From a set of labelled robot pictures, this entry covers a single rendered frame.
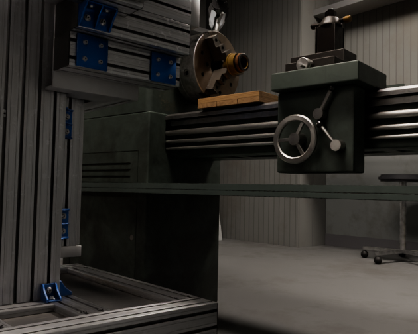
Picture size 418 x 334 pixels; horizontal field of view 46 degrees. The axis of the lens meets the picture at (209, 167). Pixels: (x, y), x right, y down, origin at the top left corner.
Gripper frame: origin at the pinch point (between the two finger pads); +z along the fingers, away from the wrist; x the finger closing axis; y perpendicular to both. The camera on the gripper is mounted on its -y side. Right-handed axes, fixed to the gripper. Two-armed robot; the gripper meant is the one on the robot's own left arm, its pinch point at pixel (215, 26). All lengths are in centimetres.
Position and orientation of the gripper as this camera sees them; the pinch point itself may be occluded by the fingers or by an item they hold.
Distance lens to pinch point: 234.8
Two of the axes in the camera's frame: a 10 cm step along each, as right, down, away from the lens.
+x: -9.7, -2.0, -1.6
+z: -1.6, 9.7, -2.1
